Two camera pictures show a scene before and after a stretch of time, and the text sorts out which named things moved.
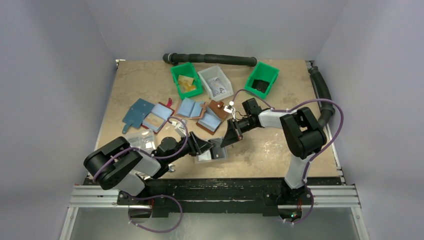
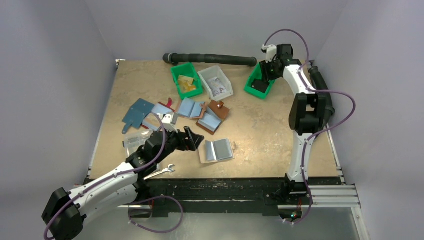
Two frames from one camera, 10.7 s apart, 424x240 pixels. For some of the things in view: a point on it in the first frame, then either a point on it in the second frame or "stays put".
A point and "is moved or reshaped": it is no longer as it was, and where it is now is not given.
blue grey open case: (188, 108) stays put
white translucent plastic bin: (218, 85) stays put
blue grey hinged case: (205, 157) is moved or reshaped
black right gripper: (236, 128) -> (267, 73)
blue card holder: (134, 116) stays put
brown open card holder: (215, 113) stays put
